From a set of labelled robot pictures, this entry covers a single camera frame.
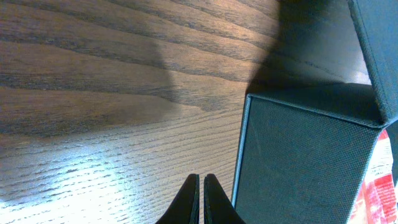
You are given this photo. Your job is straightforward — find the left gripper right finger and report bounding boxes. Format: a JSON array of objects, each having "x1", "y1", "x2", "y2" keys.
[{"x1": 204, "y1": 174, "x2": 245, "y2": 224}]

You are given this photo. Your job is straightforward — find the red snack bag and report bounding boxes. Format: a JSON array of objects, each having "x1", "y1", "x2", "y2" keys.
[{"x1": 348, "y1": 131, "x2": 397, "y2": 224}]

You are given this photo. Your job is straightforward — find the dark green gift box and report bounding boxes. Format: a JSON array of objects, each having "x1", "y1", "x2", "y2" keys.
[{"x1": 232, "y1": 1, "x2": 397, "y2": 223}]

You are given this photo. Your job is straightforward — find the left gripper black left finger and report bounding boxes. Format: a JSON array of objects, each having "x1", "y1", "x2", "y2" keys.
[{"x1": 156, "y1": 174, "x2": 200, "y2": 224}]

